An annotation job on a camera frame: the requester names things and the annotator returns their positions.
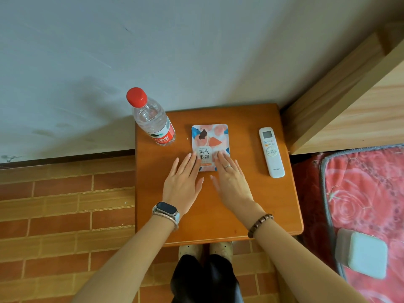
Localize light wooden bed frame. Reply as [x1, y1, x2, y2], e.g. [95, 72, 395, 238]
[280, 21, 404, 155]

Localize thin beaded wrist bracelet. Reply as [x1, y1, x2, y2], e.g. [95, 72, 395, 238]
[152, 212, 179, 231]

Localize brown wooden bead bracelet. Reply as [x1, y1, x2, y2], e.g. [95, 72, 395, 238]
[247, 213, 274, 239]

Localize clear water bottle red cap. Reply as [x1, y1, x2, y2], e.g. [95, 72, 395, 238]
[126, 87, 177, 147]

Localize person's black trousers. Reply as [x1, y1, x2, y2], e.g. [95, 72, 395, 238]
[170, 254, 244, 303]

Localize person's beige right shoe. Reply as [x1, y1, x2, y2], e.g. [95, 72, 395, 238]
[209, 242, 234, 264]

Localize white and green square box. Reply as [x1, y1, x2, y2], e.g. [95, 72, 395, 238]
[334, 228, 388, 280]

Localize smartwatch with pale band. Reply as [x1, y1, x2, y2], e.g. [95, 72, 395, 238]
[152, 201, 181, 225]

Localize person's right forearm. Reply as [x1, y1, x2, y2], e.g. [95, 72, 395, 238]
[252, 217, 369, 303]

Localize person's right hand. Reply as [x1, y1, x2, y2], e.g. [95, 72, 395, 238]
[210, 150, 257, 218]

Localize red floral blanket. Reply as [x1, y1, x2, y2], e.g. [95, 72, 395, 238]
[292, 144, 404, 303]

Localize person's left hand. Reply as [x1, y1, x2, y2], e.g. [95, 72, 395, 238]
[158, 152, 205, 215]

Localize person's left forearm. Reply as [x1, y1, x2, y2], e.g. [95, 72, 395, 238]
[72, 214, 179, 303]

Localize person's beige shoe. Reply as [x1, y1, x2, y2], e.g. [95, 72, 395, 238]
[209, 242, 234, 264]
[178, 244, 204, 263]

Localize pastel patterned eye mask packet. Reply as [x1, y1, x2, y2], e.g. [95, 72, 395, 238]
[191, 124, 231, 173]

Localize person's beige left shoe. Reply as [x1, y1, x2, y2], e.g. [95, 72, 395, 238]
[178, 244, 204, 263]

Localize white remote control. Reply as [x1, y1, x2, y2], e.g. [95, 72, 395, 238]
[258, 126, 286, 179]

